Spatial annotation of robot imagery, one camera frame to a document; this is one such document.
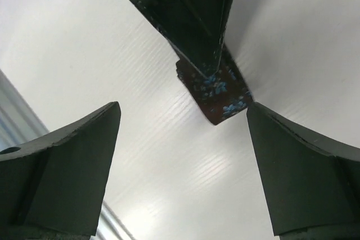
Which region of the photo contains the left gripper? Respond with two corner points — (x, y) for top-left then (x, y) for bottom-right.
(130, 0), (233, 77)

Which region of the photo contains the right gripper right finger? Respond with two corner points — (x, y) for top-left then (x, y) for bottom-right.
(246, 102), (359, 236)

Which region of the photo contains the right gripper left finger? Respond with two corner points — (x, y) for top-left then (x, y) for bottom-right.
(1, 102), (121, 236)

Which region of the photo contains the brown floral tie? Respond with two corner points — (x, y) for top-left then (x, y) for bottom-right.
(176, 46), (253, 125)

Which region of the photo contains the aluminium mounting rail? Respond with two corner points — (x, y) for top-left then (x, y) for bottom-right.
(1, 72), (133, 239)

